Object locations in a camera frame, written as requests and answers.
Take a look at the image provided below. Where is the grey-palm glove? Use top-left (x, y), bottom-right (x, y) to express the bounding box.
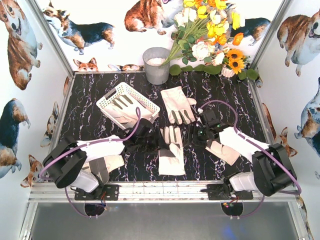
top-left (82, 157), bottom-right (110, 184)
top-left (104, 94), bottom-right (153, 128)
top-left (158, 125), bottom-right (186, 176)

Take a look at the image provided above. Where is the white glove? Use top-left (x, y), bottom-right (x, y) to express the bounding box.
top-left (160, 86), bottom-right (197, 125)
top-left (102, 155), bottom-right (125, 173)

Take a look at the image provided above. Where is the white perforated storage basket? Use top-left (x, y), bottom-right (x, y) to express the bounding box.
top-left (96, 82), bottom-right (160, 130)

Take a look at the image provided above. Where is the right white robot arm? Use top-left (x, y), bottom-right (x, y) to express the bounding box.
top-left (184, 110), bottom-right (297, 197)

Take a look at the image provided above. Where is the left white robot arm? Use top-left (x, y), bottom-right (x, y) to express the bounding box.
top-left (39, 118), bottom-right (169, 194)

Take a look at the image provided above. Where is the grey metal bucket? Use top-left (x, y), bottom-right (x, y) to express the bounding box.
top-left (142, 47), bottom-right (170, 85)

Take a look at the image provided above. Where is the sunflower pot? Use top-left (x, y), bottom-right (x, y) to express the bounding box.
top-left (220, 48), bottom-right (251, 78)

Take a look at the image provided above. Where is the artificial flower bouquet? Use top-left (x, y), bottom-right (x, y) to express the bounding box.
top-left (162, 0), bottom-right (246, 66)

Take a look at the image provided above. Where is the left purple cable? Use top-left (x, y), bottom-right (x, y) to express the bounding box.
top-left (38, 107), bottom-right (142, 220)

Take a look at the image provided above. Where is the purple cable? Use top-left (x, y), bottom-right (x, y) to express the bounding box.
top-left (38, 107), bottom-right (142, 220)
top-left (198, 99), bottom-right (302, 218)

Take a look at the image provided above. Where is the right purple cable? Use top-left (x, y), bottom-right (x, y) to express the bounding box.
top-left (198, 99), bottom-right (302, 218)

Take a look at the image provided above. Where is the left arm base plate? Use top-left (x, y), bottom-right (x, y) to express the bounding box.
top-left (74, 184), bottom-right (120, 201)

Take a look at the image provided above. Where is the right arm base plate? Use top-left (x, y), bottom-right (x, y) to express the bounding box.
top-left (202, 184), bottom-right (254, 200)

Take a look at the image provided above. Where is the aluminium front rail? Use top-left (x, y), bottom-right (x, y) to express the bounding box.
top-left (27, 181), bottom-right (301, 203)

